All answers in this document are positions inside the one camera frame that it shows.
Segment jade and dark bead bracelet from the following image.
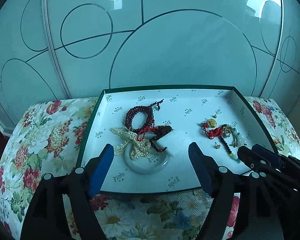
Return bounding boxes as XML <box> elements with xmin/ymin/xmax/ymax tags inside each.
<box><xmin>218</xmin><ymin>123</ymin><xmax>248</xmax><ymax>163</ymax></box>

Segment small gold earring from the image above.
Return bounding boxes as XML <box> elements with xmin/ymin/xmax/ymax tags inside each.
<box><xmin>215</xmin><ymin>142</ymin><xmax>221</xmax><ymax>149</ymax></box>

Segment gold pendant red tassel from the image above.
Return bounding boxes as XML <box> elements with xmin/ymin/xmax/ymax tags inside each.
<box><xmin>200</xmin><ymin>119</ymin><xmax>225</xmax><ymax>139</ymax></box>

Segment white jade bangle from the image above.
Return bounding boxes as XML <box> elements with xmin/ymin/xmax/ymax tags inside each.
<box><xmin>123</xmin><ymin>142</ymin><xmax>173</xmax><ymax>175</ymax></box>

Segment white pearl necklace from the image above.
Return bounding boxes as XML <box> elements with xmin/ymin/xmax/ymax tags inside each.
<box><xmin>111</xmin><ymin>126</ymin><xmax>153</xmax><ymax>161</ymax></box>

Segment dark red bead bracelet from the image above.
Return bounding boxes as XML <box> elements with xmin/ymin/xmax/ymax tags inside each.
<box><xmin>124</xmin><ymin>99</ymin><xmax>165</xmax><ymax>137</ymax></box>

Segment floral tablecloth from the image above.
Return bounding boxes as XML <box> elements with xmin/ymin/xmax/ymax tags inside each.
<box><xmin>0</xmin><ymin>97</ymin><xmax>300</xmax><ymax>239</ymax></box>

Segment green shallow cardboard box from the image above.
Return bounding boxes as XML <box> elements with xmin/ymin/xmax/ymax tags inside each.
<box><xmin>77</xmin><ymin>85</ymin><xmax>277</xmax><ymax>194</ymax></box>

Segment frosted glass wardrobe doors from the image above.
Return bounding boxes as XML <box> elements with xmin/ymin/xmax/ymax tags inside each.
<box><xmin>0</xmin><ymin>0</ymin><xmax>300</xmax><ymax>134</ymax></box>

